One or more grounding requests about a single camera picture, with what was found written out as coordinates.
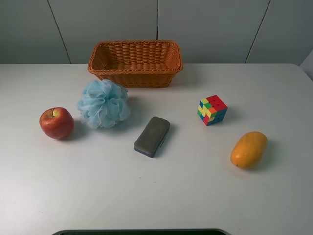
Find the black rim at bottom edge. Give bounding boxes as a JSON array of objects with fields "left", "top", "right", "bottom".
[{"left": 53, "top": 229, "right": 229, "bottom": 235}]

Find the yellow mango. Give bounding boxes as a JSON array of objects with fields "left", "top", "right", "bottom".
[{"left": 230, "top": 131, "right": 268, "bottom": 169}]

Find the grey blue whiteboard eraser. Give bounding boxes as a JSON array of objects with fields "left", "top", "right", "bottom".
[{"left": 134, "top": 116, "right": 170, "bottom": 158}]

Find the multicolour puzzle cube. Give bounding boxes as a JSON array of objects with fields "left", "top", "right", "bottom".
[{"left": 197, "top": 95, "right": 228, "bottom": 126}]

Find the orange wicker basket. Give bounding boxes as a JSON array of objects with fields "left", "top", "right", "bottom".
[{"left": 88, "top": 40, "right": 183, "bottom": 88}]

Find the red apple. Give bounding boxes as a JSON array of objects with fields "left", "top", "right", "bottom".
[{"left": 39, "top": 107, "right": 74, "bottom": 140}]

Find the light blue bath loofah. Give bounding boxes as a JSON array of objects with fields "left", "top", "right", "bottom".
[{"left": 77, "top": 79, "right": 130, "bottom": 129}]

